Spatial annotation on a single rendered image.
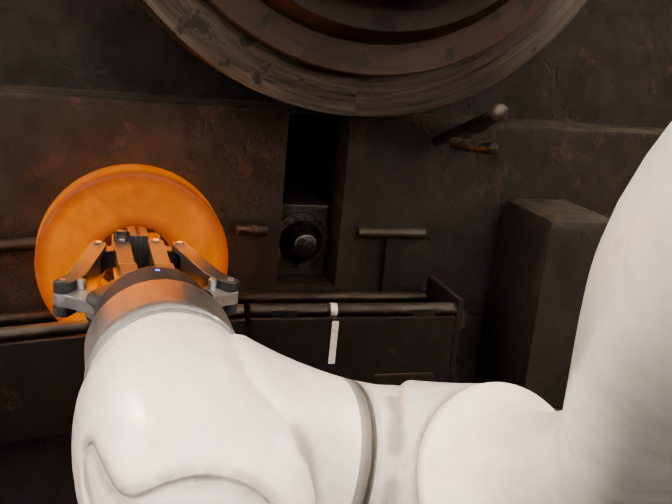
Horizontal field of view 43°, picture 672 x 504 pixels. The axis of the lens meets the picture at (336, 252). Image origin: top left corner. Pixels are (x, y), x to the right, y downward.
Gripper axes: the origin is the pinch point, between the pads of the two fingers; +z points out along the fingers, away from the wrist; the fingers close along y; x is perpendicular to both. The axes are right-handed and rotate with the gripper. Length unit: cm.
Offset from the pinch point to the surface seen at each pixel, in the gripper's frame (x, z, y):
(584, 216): 3.6, -2.4, 40.9
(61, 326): -6.4, -3.0, -5.7
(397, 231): -0.6, 5.3, 25.5
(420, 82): 14.8, -2.4, 22.6
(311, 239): -2.3, 7.8, 17.6
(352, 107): 12.4, -2.4, 16.9
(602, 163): 6.8, 6.9, 48.2
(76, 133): 7.3, 7.2, -4.6
